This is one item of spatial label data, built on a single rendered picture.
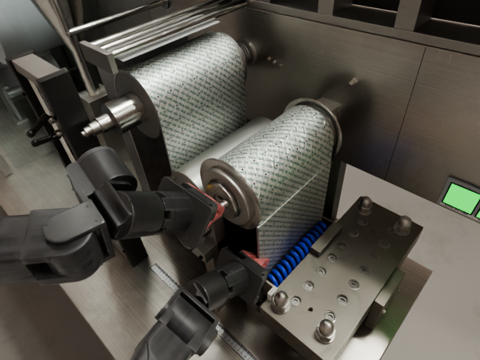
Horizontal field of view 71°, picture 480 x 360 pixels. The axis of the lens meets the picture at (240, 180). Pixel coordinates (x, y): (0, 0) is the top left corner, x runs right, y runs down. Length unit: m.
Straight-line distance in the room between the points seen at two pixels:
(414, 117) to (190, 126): 0.43
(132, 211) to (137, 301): 0.55
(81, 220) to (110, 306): 0.57
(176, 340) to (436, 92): 0.57
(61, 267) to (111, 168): 0.12
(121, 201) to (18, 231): 0.10
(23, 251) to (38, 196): 0.94
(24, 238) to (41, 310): 1.82
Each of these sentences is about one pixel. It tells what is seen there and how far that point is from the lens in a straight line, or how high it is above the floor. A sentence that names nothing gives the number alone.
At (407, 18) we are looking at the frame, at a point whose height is 1.47.
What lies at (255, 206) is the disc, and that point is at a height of 1.27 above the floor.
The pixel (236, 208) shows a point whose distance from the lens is 0.56.
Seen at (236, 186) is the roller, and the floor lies 1.30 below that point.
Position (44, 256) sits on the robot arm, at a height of 1.41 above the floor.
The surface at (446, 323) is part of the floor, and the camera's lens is 2.03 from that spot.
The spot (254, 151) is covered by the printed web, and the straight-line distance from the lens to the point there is 0.59.
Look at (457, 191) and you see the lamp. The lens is 0.76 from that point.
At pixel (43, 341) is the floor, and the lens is 2.12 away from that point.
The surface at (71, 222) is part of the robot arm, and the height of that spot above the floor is 1.42.
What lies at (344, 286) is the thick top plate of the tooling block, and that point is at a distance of 0.76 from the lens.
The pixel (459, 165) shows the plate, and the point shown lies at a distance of 0.73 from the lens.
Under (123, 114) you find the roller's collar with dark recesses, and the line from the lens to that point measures 0.67.
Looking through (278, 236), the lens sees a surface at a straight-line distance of 0.69.
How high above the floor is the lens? 1.67
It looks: 43 degrees down
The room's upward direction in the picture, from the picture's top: 5 degrees counter-clockwise
